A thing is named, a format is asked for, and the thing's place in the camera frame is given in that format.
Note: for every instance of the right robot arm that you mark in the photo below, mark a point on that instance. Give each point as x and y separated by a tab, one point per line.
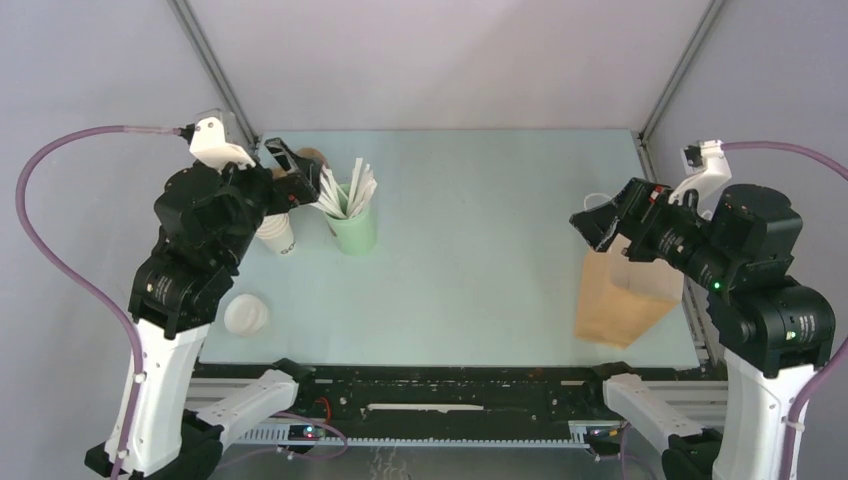
777	334

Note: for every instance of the stack of paper cups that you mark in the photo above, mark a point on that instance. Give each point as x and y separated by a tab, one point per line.
276	231

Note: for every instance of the brown paper bag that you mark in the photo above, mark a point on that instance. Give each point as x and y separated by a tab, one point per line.
620	300

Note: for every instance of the green cup holder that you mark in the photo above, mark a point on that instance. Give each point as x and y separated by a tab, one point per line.
354	236

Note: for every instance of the black front rail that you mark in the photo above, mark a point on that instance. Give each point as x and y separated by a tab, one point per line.
467	406

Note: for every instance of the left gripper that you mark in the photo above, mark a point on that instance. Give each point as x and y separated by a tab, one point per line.
293	189

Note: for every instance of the stack of white lids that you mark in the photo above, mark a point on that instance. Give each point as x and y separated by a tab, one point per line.
246	315

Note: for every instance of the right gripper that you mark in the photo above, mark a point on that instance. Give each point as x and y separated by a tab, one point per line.
597	224

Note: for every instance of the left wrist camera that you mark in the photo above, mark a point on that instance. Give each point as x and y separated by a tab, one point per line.
212	141

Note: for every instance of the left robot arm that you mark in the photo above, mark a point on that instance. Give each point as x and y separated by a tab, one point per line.
208	219

